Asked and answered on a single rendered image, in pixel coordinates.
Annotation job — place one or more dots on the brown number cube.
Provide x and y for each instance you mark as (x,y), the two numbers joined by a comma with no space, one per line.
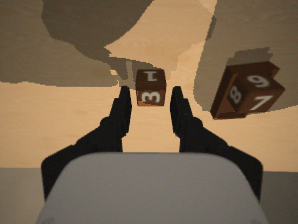
(254,93)
(150,87)

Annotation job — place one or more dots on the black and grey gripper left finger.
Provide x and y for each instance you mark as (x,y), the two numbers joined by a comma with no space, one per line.
(102,139)

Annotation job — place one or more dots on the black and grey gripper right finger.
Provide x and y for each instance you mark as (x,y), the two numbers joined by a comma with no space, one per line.
(194,138)

